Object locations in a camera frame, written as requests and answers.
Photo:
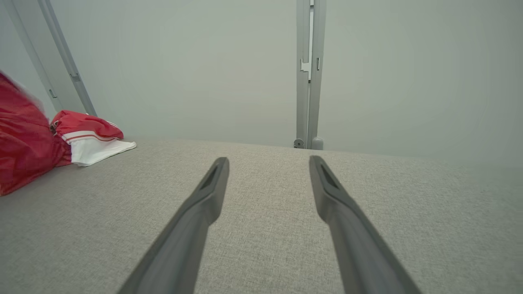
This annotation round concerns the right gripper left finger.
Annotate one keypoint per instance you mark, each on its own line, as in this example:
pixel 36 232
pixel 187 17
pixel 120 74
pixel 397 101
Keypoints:
pixel 184 245

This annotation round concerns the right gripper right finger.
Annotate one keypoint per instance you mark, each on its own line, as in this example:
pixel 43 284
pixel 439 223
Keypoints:
pixel 359 253

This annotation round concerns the red jersey with white sleeves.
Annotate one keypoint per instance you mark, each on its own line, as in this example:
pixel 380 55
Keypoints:
pixel 88 126

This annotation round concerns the red shorts with white trim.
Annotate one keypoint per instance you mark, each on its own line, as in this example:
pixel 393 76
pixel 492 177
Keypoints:
pixel 24 143

